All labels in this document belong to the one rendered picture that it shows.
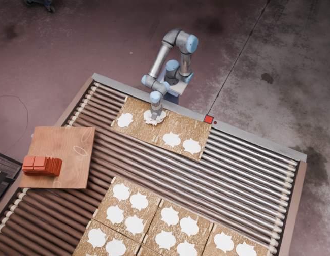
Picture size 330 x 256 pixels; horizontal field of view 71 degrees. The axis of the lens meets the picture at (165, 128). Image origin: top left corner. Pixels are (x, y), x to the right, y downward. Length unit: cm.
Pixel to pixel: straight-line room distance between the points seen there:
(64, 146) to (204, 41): 275
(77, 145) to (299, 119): 277
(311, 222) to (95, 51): 366
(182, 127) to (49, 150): 110
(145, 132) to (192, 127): 41
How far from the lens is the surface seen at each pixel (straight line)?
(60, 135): 207
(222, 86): 345
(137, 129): 203
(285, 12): 478
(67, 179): 193
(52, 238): 204
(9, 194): 222
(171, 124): 203
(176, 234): 184
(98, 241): 190
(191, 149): 194
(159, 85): 178
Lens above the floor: 278
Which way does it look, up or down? 66 degrees down
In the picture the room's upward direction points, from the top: 2 degrees counter-clockwise
